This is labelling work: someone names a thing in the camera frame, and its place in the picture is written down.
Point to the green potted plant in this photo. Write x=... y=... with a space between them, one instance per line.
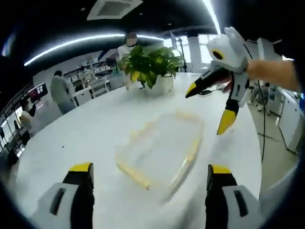
x=147 y=63

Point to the clear tray with beige rim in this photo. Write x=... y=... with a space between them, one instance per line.
x=193 y=152

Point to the computer monitor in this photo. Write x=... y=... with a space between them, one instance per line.
x=38 y=91

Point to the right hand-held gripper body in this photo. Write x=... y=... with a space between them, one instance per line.
x=232 y=52

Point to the curved ceiling light strip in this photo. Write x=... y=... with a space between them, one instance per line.
x=83 y=40

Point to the black tripod stand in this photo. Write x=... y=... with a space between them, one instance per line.
x=182 y=55

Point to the white cabinet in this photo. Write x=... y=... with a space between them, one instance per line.
x=289 y=121

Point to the long ceiling light strip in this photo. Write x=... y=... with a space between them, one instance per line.
x=213 y=16

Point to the white plant pot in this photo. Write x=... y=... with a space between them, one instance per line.
x=164 y=84

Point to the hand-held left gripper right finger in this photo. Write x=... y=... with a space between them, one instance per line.
x=221 y=202

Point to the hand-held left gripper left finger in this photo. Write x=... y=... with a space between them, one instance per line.
x=71 y=202

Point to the ceiling air vent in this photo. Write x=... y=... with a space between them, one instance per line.
x=114 y=9

